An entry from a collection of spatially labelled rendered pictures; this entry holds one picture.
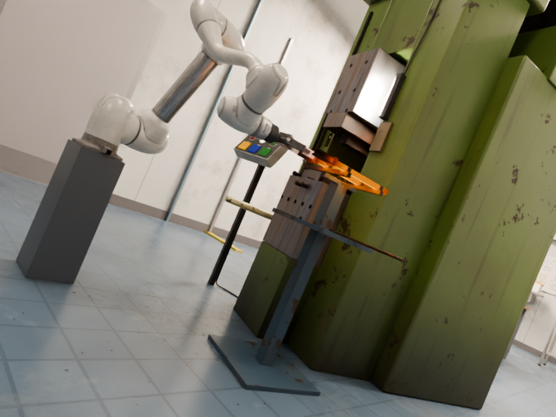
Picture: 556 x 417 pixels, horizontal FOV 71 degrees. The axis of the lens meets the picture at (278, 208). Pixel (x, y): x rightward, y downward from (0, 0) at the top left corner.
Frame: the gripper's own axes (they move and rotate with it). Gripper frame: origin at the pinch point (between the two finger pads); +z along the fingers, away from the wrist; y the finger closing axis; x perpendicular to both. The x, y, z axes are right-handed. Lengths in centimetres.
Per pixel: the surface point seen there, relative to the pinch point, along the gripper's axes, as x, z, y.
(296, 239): -37, 39, -33
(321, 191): -8, 41, -31
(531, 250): 13, 176, 17
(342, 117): 39, 46, -48
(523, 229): 22, 159, 15
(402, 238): -14, 80, -1
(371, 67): 70, 46, -41
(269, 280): -64, 40, -42
